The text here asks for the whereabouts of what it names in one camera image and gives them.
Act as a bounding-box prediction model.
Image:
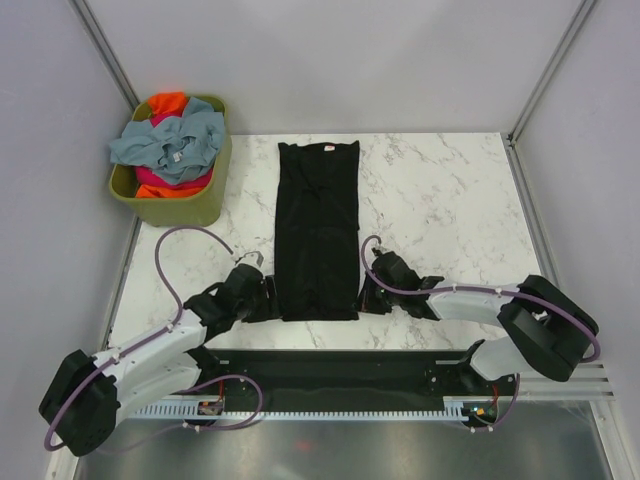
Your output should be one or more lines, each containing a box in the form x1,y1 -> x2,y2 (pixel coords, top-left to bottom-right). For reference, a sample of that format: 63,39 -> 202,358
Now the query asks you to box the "grey blue t shirt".
109,98 -> 226,185

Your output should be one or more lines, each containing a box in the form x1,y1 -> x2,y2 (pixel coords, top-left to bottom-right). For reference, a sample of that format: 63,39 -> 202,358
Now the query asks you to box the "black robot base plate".
189,347 -> 515,415

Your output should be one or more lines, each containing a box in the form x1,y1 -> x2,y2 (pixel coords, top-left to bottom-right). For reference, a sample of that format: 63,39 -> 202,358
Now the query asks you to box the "orange t shirt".
134,92 -> 213,199

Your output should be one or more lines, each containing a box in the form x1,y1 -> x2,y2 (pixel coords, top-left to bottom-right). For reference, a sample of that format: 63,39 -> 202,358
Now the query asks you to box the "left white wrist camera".
235,250 -> 264,270

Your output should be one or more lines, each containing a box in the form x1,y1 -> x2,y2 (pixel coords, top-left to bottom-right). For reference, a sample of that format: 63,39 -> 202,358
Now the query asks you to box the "aluminium frame rail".
519,362 -> 614,401

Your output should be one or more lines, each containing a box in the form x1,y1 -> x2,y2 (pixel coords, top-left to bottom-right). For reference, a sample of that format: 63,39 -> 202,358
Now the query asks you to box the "left aluminium corner post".
68,0 -> 141,113

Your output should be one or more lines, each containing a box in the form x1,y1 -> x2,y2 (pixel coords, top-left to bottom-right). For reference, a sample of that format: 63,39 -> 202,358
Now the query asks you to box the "magenta t shirt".
117,111 -> 225,190

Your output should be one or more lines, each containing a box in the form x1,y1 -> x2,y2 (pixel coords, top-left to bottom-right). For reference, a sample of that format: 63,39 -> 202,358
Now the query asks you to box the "blue slotted cable duct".
130,397 -> 469,422

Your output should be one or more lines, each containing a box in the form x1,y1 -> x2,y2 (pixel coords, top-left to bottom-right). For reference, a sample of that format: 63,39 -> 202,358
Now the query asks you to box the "olive green plastic bin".
108,95 -> 232,227

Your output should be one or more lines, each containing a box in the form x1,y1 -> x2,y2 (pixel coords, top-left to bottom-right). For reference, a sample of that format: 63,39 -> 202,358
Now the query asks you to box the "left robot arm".
38,263 -> 279,457

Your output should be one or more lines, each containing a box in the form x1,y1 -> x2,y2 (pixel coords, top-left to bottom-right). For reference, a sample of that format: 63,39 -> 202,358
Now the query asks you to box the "aluminium corner post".
68,0 -> 141,113
505,0 -> 599,147

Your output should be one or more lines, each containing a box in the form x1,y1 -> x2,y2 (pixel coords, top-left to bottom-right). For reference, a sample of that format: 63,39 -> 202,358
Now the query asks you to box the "right aluminium corner post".
505,0 -> 599,147

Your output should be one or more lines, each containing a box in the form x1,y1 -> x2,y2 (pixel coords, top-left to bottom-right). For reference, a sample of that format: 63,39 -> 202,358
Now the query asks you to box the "black t shirt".
274,141 -> 360,321

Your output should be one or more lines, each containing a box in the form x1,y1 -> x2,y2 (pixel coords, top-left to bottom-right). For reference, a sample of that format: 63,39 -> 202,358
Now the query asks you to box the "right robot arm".
360,248 -> 601,394

